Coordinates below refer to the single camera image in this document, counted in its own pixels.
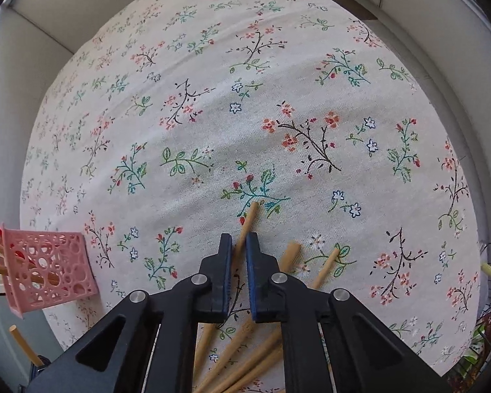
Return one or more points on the pink perforated utensil holder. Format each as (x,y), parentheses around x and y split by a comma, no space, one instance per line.
(45,290)

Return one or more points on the floral tablecloth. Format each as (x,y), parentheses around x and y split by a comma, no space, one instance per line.
(270,90)

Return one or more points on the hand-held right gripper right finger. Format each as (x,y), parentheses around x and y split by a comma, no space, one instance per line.
(251,270)

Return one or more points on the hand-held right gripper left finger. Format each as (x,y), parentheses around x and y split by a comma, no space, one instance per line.
(228,270)

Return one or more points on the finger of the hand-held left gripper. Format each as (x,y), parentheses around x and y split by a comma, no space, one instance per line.
(41,366)

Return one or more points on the pile of wooden chopsticks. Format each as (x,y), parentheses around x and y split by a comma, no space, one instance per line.
(233,348)

